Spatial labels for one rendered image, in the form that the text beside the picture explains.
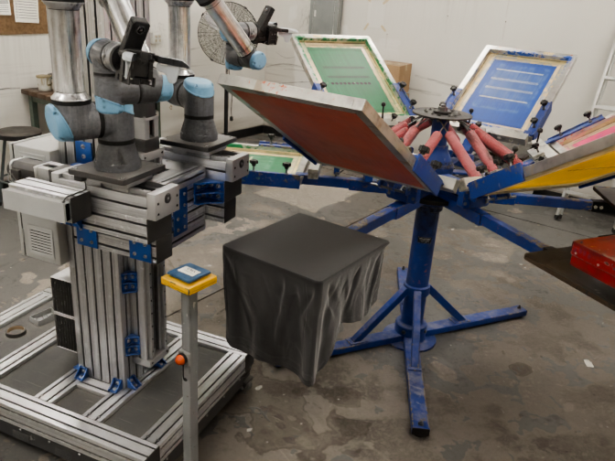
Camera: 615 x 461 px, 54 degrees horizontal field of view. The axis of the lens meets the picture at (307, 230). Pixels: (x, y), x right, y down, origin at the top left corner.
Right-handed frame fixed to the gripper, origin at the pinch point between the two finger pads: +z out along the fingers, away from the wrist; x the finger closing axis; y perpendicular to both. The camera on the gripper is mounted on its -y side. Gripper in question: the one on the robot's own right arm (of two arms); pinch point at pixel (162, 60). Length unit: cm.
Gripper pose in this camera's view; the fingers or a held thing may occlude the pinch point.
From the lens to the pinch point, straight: 150.0
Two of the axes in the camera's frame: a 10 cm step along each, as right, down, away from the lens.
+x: -7.4, 0.7, -6.7
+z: 6.5, 3.3, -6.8
